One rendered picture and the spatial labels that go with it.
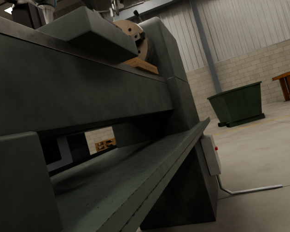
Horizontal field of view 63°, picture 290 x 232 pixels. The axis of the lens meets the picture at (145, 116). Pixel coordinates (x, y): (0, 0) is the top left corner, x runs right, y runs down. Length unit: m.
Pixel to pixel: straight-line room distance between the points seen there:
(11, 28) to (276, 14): 12.22
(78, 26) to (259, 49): 11.45
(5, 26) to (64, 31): 0.16
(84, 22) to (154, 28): 0.97
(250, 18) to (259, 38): 1.00
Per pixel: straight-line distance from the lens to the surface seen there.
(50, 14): 1.90
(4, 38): 0.43
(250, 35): 11.99
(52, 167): 1.56
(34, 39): 0.48
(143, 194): 0.36
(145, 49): 1.31
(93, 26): 0.56
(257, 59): 11.78
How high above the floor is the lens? 0.65
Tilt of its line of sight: 2 degrees up
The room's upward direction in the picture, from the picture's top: 16 degrees counter-clockwise
